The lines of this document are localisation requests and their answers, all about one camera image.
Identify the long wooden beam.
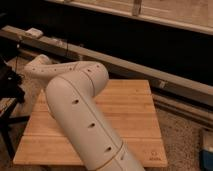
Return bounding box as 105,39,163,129
0,25,213,107

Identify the upper wooden shelf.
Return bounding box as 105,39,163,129
47,0,213,35

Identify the black stand at left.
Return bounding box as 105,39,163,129
0,56,29,159

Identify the blue and white container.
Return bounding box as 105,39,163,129
199,129,213,171

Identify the wooden table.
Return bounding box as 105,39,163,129
13,79,168,167

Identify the white box on beam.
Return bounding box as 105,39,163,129
25,28,43,38

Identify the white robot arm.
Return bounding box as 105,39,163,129
24,54,145,171

